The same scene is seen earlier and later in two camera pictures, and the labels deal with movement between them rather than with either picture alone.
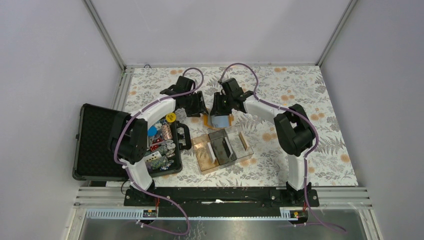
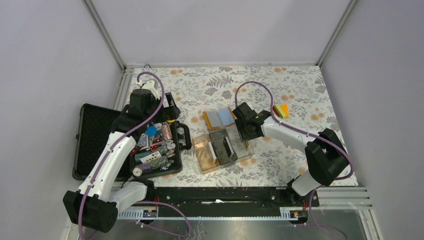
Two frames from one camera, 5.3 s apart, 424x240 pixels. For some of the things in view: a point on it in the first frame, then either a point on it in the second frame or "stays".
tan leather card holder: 218,121 stays
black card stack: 227,148 stays
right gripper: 216,109 to 243,136
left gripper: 200,108 to 170,113
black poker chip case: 93,161 stays
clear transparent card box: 238,142 stays
